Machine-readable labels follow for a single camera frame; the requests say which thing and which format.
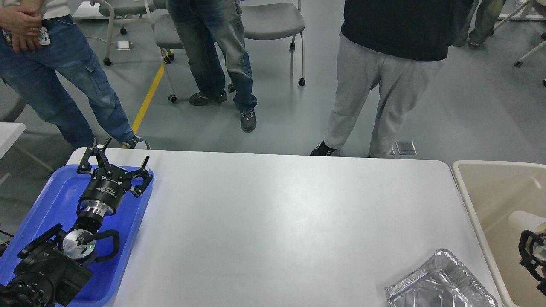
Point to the person in blue jeans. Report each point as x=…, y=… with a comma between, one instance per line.
x=41, y=41

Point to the grey chair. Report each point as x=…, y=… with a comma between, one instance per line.
x=275, y=21
x=167, y=39
x=123, y=12

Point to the beige plastic bin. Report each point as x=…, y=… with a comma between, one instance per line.
x=491, y=191

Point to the blue plastic tray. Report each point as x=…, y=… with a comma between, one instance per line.
x=57, y=204

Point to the white side table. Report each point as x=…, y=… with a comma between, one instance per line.
x=9, y=133

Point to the grey chair right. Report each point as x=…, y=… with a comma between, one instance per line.
x=275, y=21

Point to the grey chair left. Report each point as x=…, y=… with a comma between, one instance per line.
x=123, y=12

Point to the white power adapter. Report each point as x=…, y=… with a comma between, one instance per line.
x=123, y=45

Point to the white paper cup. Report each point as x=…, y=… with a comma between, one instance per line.
x=524, y=221

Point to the person in grey sweatpants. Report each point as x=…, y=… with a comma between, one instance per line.
x=398, y=46

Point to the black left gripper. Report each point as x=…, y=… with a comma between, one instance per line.
x=104, y=189

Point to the person in faded jeans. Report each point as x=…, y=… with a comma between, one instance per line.
x=212, y=34

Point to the grey chair middle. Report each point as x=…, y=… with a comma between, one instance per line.
x=167, y=39

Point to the aluminium foil tray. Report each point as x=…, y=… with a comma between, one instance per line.
x=441, y=281

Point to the person in olive trousers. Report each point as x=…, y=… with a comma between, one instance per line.
x=479, y=22

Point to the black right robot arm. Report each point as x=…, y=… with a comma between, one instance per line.
x=532, y=251

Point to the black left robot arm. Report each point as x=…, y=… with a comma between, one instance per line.
x=73, y=246

